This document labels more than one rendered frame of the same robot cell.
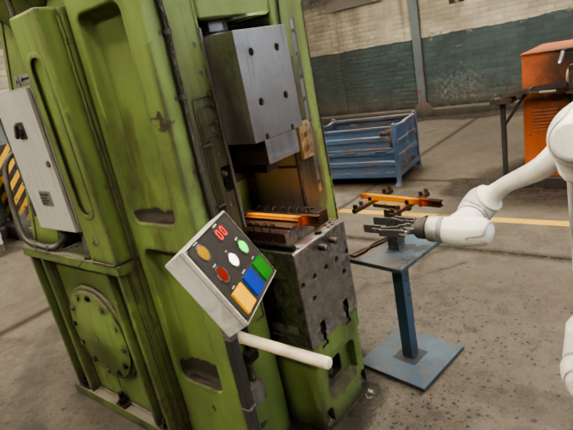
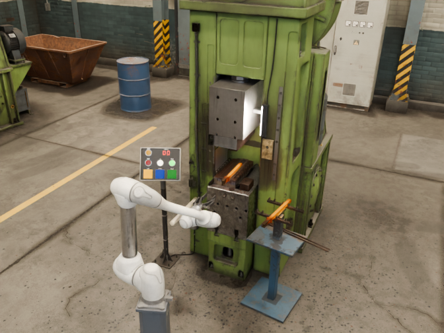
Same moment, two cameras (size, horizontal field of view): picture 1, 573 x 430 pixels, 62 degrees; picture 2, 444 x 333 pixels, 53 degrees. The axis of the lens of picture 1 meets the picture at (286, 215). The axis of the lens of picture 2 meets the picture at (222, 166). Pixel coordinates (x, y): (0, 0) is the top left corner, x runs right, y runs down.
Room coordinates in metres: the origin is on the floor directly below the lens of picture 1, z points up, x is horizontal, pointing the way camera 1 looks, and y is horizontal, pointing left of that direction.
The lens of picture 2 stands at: (0.87, -3.15, 2.73)
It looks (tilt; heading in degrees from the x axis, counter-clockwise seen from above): 26 degrees down; 72
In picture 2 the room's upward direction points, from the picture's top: 1 degrees clockwise
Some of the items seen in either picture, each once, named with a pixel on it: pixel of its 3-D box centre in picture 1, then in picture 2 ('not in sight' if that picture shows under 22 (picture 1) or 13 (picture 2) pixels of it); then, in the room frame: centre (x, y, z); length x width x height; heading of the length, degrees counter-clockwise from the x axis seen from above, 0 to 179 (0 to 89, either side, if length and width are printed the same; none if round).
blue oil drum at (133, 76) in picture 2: not in sight; (134, 84); (1.72, 4.89, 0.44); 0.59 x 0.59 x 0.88
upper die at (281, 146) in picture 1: (245, 148); (235, 133); (2.03, 0.12, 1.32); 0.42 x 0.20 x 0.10; 49
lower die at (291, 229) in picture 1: (262, 226); (234, 171); (2.03, 0.12, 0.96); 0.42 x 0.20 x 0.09; 49
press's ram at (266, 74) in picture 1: (239, 86); (241, 106); (2.06, 0.09, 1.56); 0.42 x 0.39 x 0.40; 49
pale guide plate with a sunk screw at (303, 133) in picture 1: (304, 139); (267, 148); (2.21, -0.15, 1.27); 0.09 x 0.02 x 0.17; 139
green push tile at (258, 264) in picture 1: (261, 268); (172, 174); (1.47, 0.12, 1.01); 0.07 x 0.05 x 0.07; 164
